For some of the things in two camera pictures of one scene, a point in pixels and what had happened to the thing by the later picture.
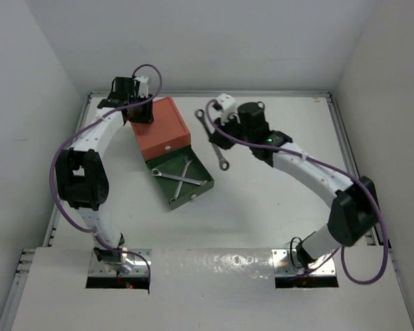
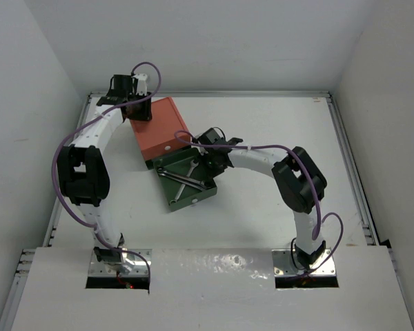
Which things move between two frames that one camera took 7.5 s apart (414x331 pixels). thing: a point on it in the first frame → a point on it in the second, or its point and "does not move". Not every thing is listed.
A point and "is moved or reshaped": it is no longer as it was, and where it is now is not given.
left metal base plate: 141,265 does not move
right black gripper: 223,141 → 212,172
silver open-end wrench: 157,173 is moved or reshaped
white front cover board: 205,289 does not move
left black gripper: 145,116 does not move
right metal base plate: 286,262 does not move
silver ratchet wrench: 223,164 → 197,184
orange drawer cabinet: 168,133 does not move
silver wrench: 188,161 is moved or reshaped
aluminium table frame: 27,256 does not move
